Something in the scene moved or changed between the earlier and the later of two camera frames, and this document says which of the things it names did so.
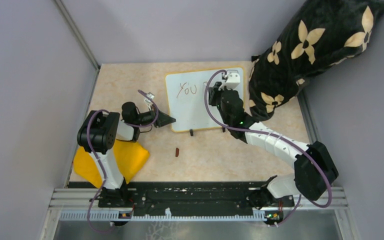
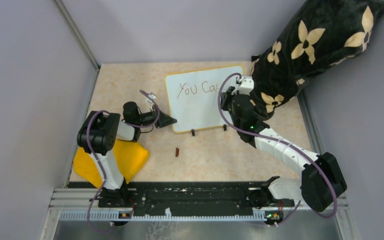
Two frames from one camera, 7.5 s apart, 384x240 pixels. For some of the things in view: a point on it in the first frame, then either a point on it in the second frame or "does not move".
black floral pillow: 321,33 does not move
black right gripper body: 215,99 to 227,104
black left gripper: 163,119 does not move
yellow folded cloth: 131,157 does not move
